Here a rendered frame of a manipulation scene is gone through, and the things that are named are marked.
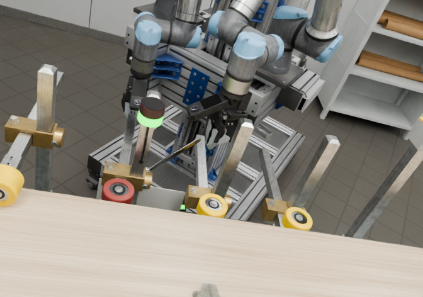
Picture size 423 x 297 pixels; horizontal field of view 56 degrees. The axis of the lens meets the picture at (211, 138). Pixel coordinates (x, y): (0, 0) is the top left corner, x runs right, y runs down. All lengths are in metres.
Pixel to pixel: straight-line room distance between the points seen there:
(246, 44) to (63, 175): 1.59
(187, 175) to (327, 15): 1.18
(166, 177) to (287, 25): 1.06
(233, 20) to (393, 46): 3.06
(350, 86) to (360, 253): 3.09
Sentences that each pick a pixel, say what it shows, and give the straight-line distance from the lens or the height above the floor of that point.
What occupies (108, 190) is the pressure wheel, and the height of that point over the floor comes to 0.91.
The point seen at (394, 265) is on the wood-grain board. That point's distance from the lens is 1.22.
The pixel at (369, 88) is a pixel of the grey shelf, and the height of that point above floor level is 0.22.
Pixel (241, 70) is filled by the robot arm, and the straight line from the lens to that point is 1.01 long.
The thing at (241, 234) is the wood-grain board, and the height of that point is 0.90.
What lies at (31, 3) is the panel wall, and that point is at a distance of 3.93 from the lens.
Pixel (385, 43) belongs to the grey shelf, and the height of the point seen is 0.69.
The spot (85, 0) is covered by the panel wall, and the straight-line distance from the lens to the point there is 3.76.
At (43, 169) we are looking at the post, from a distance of 1.17.
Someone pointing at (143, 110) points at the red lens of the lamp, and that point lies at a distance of 0.93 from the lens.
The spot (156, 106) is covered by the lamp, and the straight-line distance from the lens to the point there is 0.93.
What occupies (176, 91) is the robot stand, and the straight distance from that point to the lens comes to 1.77.
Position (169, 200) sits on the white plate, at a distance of 1.24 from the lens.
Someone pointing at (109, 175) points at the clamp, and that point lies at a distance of 1.13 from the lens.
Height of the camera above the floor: 1.64
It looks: 35 degrees down
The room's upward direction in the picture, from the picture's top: 19 degrees clockwise
